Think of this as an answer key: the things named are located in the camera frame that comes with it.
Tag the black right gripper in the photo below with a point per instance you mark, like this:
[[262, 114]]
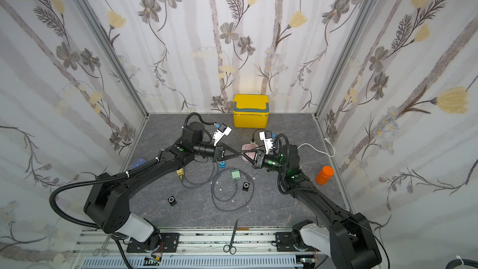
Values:
[[259, 160]]

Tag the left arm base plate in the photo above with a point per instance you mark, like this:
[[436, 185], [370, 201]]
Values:
[[164, 242]]

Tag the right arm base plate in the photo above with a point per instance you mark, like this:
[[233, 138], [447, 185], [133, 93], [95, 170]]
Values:
[[290, 242]]

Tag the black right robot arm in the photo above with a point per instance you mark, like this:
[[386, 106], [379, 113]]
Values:
[[346, 238]]

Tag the blue transparent plastic case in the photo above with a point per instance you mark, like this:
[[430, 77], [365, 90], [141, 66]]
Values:
[[139, 162]]

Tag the silver surgical scissors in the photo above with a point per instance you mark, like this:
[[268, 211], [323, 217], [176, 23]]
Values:
[[103, 250]]

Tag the white slotted cable duct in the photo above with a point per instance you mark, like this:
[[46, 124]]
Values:
[[217, 262]]

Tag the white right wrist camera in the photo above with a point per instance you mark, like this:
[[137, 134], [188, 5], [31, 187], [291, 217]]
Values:
[[268, 138]]

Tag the black mp3 player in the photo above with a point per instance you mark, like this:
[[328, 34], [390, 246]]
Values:
[[172, 201], [246, 186]]

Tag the green usb charger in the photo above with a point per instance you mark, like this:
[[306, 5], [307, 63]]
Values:
[[235, 174]]

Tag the yellow usb charger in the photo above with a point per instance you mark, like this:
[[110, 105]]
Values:
[[180, 173]]

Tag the black handled scissors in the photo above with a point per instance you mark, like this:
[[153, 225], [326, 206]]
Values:
[[230, 248]]

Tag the pink power strip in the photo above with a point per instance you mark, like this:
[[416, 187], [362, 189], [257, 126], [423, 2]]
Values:
[[249, 149]]

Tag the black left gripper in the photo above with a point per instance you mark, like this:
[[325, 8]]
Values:
[[218, 153]]

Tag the orange cylindrical bottle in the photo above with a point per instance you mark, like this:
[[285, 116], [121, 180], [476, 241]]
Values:
[[325, 174]]

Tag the yellow storage box grey handle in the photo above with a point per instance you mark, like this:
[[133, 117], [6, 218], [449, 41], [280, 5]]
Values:
[[251, 111]]

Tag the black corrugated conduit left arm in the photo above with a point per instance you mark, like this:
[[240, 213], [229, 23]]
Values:
[[107, 205]]

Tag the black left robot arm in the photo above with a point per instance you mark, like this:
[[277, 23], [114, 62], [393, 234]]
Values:
[[139, 228]]

